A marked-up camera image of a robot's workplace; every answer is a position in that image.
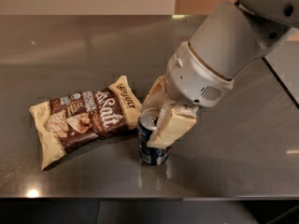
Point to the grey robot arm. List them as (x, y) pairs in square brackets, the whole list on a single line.
[(236, 34)]

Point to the brown chip bag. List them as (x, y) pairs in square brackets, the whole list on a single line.
[(67, 123)]

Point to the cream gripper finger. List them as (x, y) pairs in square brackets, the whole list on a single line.
[(173, 122), (158, 96)]

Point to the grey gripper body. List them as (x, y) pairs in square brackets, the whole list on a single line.
[(193, 78)]

